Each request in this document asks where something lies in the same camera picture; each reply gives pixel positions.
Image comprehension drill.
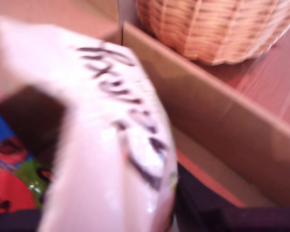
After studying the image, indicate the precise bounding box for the woven wicker basket with handle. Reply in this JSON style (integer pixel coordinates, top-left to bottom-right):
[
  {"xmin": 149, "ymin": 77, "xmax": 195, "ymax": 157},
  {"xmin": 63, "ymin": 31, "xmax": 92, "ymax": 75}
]
[{"xmin": 135, "ymin": 0, "xmax": 290, "ymax": 66}]

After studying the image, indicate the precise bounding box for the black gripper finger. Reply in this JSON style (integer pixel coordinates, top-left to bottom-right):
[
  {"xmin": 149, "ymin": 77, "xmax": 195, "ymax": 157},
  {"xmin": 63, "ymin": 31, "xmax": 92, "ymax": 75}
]
[{"xmin": 175, "ymin": 164, "xmax": 246, "ymax": 232}]

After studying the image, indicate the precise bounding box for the blue Terry's orange bag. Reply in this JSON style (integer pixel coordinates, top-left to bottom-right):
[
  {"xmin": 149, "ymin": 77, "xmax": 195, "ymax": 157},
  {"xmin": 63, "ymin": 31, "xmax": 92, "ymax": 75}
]
[{"xmin": 0, "ymin": 103, "xmax": 54, "ymax": 216}]

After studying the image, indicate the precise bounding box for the open brown cardboard box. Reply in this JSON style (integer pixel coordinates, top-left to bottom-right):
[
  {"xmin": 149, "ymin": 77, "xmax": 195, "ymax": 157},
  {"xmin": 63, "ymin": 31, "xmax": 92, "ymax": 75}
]
[{"xmin": 0, "ymin": 0, "xmax": 290, "ymax": 208}]

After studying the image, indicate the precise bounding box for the white Galaxy chocolate bag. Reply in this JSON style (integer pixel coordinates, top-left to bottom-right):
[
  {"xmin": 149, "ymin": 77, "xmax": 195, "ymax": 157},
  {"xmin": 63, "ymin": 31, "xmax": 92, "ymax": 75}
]
[{"xmin": 0, "ymin": 15, "xmax": 179, "ymax": 232}]

